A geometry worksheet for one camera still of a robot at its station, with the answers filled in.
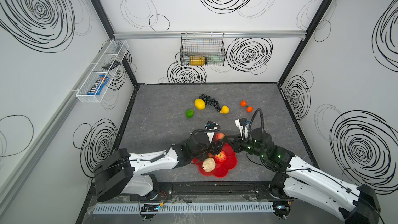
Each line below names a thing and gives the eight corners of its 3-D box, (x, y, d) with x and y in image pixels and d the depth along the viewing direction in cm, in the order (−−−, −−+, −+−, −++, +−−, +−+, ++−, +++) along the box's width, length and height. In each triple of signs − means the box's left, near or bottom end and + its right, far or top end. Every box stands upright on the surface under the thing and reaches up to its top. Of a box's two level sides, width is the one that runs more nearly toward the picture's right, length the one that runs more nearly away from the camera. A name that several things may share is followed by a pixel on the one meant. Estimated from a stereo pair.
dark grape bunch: (199, 101, 111) (199, 96, 107) (203, 97, 114) (203, 92, 110) (218, 112, 105) (219, 107, 101) (222, 107, 108) (223, 103, 104)
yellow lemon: (194, 110, 106) (194, 107, 103) (194, 101, 111) (194, 98, 108) (205, 110, 106) (205, 107, 103) (205, 101, 111) (205, 98, 108)
